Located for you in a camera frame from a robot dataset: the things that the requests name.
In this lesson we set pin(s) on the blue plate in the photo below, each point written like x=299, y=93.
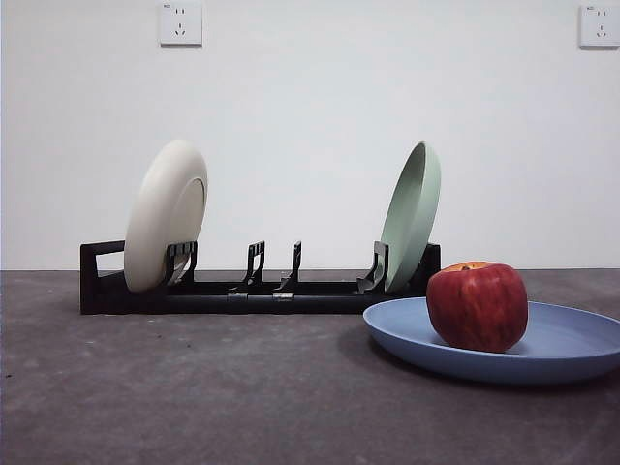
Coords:
x=571, y=353

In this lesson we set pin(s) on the white wall socket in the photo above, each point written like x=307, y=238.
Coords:
x=181, y=24
x=600, y=26

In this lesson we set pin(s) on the beige plate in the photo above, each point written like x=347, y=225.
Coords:
x=156, y=218

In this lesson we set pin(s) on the black plate rack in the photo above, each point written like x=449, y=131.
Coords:
x=315, y=303

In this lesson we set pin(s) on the red apple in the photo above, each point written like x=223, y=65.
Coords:
x=477, y=310

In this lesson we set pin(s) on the green plate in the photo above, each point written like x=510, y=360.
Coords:
x=412, y=223

